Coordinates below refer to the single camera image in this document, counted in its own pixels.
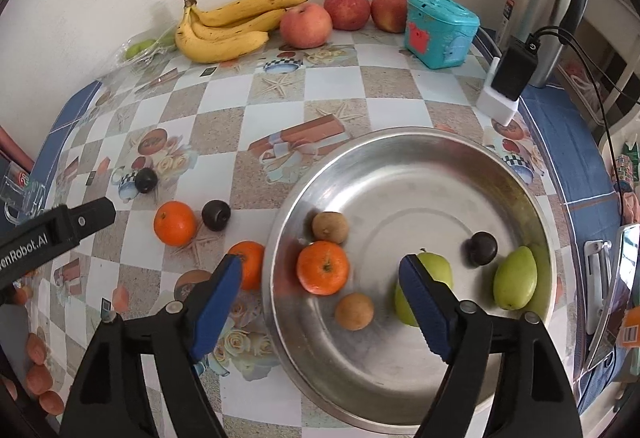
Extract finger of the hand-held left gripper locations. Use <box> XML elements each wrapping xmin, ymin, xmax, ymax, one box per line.
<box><xmin>0</xmin><ymin>197</ymin><xmax>117</xmax><ymax>291</ymax></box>

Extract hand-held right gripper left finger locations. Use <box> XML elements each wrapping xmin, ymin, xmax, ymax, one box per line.
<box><xmin>60</xmin><ymin>254</ymin><xmax>244</xmax><ymax>438</ymax></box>

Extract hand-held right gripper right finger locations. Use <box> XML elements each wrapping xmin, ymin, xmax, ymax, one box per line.
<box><xmin>398</xmin><ymin>254</ymin><xmax>583</xmax><ymax>438</ymax></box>

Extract green jujube with stem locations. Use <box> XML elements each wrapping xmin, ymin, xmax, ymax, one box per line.
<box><xmin>394</xmin><ymin>248</ymin><xmax>454</xmax><ymax>328</ymax></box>

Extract smooth tan round fruit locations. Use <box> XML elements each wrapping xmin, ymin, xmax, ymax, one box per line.
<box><xmin>335</xmin><ymin>293</ymin><xmax>375</xmax><ymax>331</ymax></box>

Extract dark purple plum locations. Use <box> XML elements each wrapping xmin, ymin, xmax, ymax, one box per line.
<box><xmin>467</xmin><ymin>231</ymin><xmax>499</xmax><ymax>267</ymax></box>
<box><xmin>201</xmin><ymin>199</ymin><xmax>232</xmax><ymax>232</ymax></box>
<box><xmin>134</xmin><ymin>168</ymin><xmax>159</xmax><ymax>194</ymax></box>

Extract orange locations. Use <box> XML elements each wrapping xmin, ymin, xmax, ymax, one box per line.
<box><xmin>296</xmin><ymin>240</ymin><xmax>350</xmax><ymax>296</ymax></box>
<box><xmin>227</xmin><ymin>241</ymin><xmax>266</xmax><ymax>291</ymax></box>
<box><xmin>153</xmin><ymin>201</ymin><xmax>198</xmax><ymax>247</ymax></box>

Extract steel bowl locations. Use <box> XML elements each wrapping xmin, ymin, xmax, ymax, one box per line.
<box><xmin>261</xmin><ymin>127</ymin><xmax>558</xmax><ymax>434</ymax></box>

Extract fuzzy brown kiwi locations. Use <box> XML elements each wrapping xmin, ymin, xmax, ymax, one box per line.
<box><xmin>311</xmin><ymin>210</ymin><xmax>349</xmax><ymax>244</ymax></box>

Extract clear plastic container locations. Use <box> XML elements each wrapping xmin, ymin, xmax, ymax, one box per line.
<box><xmin>0</xmin><ymin>170</ymin><xmax>47</xmax><ymax>224</ymax></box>

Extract white phone stand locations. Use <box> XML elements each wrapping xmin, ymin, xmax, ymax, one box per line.
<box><xmin>582</xmin><ymin>239</ymin><xmax>613</xmax><ymax>354</ymax></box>

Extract smartphone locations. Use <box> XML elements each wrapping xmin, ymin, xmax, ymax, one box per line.
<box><xmin>585</xmin><ymin>223</ymin><xmax>640</xmax><ymax>371</ymax></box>

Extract clear bag of green fruit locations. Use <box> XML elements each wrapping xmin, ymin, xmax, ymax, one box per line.
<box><xmin>117</xmin><ymin>30</ymin><xmax>178</xmax><ymax>69</ymax></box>

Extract checkered printed tablecloth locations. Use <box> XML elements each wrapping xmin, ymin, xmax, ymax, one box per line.
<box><xmin>30</xmin><ymin>25</ymin><xmax>631</xmax><ymax>438</ymax></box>

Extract colourful small box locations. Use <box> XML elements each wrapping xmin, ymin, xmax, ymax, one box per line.
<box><xmin>611</xmin><ymin>153</ymin><xmax>636</xmax><ymax>191</ymax></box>

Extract yellow banana bunch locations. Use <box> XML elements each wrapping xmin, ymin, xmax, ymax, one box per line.
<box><xmin>174</xmin><ymin>0</ymin><xmax>310</xmax><ymax>65</ymax></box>

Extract black power bank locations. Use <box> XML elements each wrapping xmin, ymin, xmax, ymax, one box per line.
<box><xmin>491</xmin><ymin>35</ymin><xmax>541</xmax><ymax>101</ymax></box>

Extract teal house-shaped toy box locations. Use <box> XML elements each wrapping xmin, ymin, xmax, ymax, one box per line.
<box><xmin>404</xmin><ymin>0</ymin><xmax>481</xmax><ymax>70</ymax></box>

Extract pale pink apple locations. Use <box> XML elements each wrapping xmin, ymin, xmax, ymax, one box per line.
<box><xmin>279</xmin><ymin>2</ymin><xmax>334</xmax><ymax>50</ymax></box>

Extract red apple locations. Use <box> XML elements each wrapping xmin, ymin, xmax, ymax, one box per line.
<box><xmin>370</xmin><ymin>0</ymin><xmax>412</xmax><ymax>34</ymax></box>
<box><xmin>323</xmin><ymin>0</ymin><xmax>372</xmax><ymax>31</ymax></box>

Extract black cable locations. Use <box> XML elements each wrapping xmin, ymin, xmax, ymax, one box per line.
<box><xmin>525</xmin><ymin>25</ymin><xmax>640</xmax><ymax>199</ymax></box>

